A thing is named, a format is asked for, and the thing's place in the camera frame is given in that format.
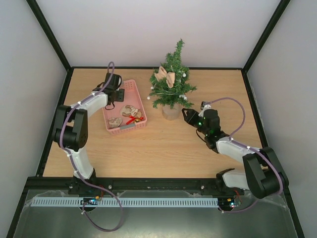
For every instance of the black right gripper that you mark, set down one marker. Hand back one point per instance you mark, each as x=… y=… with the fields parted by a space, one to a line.
x=195 y=118

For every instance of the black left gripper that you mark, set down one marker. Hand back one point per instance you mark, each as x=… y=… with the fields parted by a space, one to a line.
x=121 y=96

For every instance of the pink perforated plastic basket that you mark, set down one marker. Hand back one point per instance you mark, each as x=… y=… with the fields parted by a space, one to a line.
x=131 y=97

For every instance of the small green christmas tree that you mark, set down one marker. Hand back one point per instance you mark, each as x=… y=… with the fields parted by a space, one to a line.
x=163 y=95

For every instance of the beige fabric bow ornament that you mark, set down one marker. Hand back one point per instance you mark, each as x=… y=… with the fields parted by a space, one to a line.
x=169 y=76

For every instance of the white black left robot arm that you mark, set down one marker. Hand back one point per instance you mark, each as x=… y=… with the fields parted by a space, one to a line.
x=70 y=130

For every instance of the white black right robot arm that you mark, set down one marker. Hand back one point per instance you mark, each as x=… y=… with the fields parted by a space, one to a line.
x=263 y=173

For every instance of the wooden tree stump base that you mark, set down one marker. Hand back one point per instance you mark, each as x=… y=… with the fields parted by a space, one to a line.
x=171 y=113

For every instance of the wooden heart ornament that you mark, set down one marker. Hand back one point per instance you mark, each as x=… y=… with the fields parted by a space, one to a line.
x=114 y=122

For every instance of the gold bell with red ribbon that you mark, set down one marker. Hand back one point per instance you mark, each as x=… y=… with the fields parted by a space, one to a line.
x=134 y=120

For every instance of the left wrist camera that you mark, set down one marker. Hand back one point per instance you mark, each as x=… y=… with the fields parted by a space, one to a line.
x=119 y=82

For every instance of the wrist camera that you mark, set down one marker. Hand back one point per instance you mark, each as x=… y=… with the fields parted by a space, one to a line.
x=204 y=106
x=119 y=82

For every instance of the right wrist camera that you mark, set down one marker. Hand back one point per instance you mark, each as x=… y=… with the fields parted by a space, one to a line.
x=204 y=106

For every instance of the light blue slotted cable duct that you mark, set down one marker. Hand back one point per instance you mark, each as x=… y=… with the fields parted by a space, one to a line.
x=126 y=202

